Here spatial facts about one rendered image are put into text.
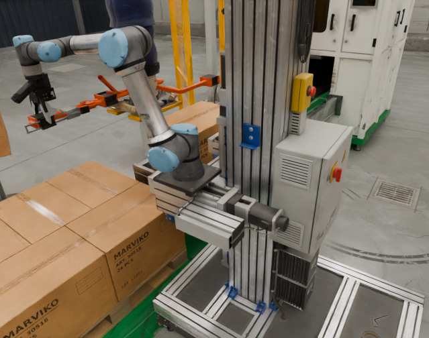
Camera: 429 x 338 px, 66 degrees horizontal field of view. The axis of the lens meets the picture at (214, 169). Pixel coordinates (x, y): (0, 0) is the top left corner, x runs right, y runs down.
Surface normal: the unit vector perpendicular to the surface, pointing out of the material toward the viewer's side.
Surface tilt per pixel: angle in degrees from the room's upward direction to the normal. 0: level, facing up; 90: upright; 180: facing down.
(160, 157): 97
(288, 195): 90
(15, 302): 0
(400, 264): 0
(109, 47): 83
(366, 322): 0
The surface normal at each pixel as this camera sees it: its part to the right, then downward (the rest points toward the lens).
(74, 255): -0.04, -0.87
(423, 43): -0.56, 0.43
